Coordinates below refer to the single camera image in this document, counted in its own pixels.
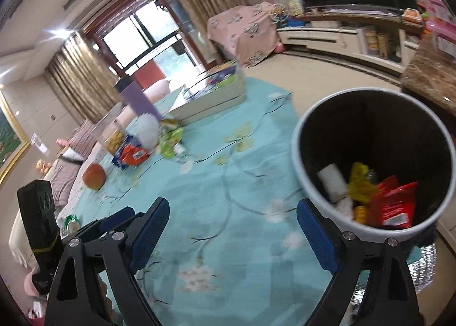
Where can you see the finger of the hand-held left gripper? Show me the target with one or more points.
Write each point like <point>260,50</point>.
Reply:
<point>115,218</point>

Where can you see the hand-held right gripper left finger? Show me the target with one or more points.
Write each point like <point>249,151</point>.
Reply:
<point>149,230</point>

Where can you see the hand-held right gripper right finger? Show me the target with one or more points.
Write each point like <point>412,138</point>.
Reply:
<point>317,237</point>

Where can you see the blue snack packet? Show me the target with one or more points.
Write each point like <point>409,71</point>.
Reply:
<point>119,160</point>

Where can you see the white foam block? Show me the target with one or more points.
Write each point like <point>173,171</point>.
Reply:
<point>333,180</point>

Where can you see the red snack packet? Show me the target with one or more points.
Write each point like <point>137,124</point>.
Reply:
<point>395,205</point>

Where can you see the green yellow snack packet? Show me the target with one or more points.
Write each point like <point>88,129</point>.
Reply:
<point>167,142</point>

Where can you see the white foam fruit net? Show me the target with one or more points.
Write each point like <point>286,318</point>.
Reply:
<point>148,130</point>

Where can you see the white rimmed trash bin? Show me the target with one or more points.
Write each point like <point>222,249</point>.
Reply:
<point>370,126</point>

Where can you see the pale covered sofa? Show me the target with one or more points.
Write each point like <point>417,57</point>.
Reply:
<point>21,237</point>

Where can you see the crushed green can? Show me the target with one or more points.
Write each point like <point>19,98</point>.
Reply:
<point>71,221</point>

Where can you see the pink striped pillow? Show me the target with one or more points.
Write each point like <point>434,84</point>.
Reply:
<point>62,176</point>
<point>87,133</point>

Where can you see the red yellow apple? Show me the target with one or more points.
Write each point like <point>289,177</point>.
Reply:
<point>94,176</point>

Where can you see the tan plush toy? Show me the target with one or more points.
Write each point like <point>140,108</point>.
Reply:
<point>42,166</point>

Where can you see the pink plush toy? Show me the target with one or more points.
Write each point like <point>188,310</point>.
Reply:
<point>62,142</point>

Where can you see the gold framed landscape painting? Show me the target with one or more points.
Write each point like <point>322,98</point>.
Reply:
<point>9,144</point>

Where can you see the glass jar of popcorn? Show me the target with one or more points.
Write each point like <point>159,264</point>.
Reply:
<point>114,137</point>

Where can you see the teal floral tablecloth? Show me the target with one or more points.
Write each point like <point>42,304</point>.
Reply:
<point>231,187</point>

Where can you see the purple thermos bottle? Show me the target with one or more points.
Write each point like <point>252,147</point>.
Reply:
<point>137,98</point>

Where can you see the stack of books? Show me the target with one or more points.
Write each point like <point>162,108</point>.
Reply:
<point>210,103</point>

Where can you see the beige patterned curtain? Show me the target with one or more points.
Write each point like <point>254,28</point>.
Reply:
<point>199,2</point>
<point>82,77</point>

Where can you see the red framed balcony door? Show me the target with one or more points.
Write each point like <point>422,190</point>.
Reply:
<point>142,37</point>

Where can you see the brown marble counter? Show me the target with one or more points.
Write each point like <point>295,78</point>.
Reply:
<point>431,77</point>

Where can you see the white television cabinet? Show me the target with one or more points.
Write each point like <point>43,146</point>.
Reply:
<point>338,36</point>

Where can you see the pink patterned cover cloth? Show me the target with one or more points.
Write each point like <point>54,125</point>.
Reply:
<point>242,32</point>

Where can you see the toy ferris wheel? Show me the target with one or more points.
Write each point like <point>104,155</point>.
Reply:
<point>279,12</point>

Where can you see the pink storage box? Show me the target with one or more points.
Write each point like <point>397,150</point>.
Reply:
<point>443,39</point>
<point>438,5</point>

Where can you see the orange toy box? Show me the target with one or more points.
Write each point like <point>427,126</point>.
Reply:
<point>411,14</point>

